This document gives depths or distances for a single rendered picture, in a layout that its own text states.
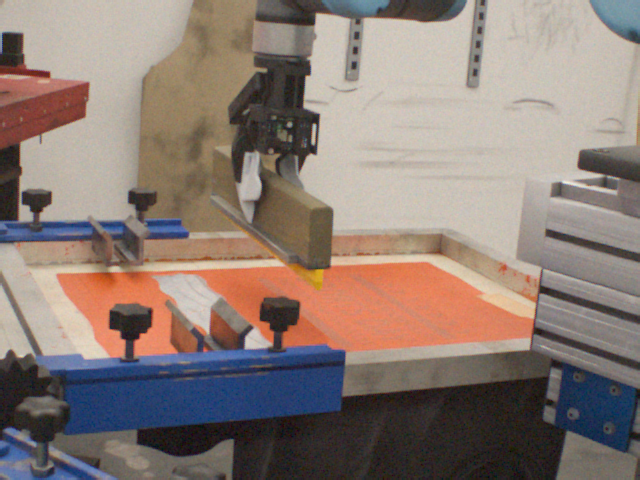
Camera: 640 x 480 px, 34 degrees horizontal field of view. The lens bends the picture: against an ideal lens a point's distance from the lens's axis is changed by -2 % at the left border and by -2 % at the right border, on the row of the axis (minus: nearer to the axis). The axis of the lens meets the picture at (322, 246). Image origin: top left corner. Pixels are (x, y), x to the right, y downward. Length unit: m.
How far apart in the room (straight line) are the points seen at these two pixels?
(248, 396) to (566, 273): 0.35
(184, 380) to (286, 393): 0.12
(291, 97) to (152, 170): 2.10
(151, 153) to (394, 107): 0.89
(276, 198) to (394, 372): 0.27
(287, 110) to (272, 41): 0.09
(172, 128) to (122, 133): 0.16
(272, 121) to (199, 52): 2.07
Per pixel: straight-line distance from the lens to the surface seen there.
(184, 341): 1.18
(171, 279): 1.53
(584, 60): 4.16
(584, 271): 1.09
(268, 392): 1.13
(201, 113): 3.41
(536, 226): 1.11
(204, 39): 3.38
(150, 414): 1.09
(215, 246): 1.66
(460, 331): 1.43
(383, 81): 3.71
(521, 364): 1.29
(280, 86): 1.30
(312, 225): 1.23
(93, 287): 1.50
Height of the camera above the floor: 1.39
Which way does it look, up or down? 14 degrees down
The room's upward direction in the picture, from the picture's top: 5 degrees clockwise
